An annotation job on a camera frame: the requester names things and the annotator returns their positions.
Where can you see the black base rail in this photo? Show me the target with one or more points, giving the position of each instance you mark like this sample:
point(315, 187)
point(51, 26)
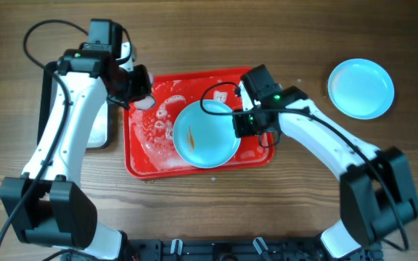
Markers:
point(289, 249)

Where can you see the mint plate with orange stain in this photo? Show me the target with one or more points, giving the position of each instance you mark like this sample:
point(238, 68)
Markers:
point(203, 134)

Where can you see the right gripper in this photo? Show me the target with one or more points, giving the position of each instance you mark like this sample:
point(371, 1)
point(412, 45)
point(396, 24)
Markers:
point(241, 123)

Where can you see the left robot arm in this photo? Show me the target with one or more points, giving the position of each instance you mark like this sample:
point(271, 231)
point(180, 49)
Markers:
point(45, 205)

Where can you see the black metal basin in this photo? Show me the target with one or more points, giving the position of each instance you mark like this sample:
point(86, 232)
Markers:
point(100, 134)

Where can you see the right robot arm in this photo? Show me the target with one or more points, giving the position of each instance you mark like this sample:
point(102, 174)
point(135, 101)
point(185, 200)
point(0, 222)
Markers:
point(376, 188)

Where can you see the pink sponge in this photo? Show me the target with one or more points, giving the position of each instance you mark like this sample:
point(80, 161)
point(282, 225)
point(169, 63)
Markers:
point(148, 102)

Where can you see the red plastic tray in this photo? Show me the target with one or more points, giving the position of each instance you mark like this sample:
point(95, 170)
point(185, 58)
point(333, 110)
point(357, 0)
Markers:
point(148, 134)

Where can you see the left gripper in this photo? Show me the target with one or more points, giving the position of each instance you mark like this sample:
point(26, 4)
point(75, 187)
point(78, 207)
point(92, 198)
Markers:
point(138, 85)

